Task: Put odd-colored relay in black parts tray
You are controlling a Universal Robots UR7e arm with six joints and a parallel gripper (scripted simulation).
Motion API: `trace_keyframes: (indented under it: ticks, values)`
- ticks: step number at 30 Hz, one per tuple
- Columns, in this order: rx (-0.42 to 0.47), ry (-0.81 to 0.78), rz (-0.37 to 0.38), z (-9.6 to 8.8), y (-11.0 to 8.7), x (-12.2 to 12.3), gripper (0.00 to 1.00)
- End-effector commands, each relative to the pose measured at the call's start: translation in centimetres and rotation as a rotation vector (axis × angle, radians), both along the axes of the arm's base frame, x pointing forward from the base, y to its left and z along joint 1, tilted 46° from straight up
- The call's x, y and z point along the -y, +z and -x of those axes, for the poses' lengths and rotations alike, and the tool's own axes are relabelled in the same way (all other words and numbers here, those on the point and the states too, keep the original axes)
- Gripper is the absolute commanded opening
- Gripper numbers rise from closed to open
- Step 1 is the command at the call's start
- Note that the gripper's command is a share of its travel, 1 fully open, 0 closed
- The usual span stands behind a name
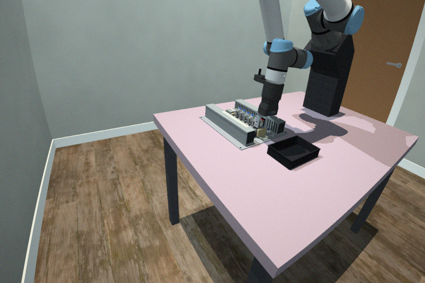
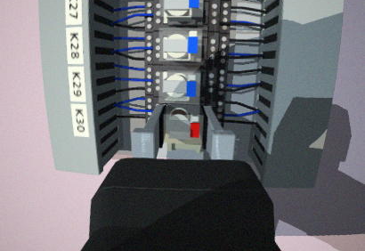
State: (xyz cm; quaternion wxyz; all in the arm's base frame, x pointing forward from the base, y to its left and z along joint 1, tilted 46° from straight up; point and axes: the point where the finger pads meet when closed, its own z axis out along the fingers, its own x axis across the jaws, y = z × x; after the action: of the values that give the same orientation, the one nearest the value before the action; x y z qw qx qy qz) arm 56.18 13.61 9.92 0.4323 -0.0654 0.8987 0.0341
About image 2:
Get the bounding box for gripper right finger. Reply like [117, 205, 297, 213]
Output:
[200, 106, 236, 160]

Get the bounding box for grey relay panel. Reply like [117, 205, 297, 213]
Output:
[38, 0, 344, 188]

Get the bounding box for grey relay with red button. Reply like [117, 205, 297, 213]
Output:
[163, 103, 204, 144]

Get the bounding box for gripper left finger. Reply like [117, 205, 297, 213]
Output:
[132, 105, 166, 158]

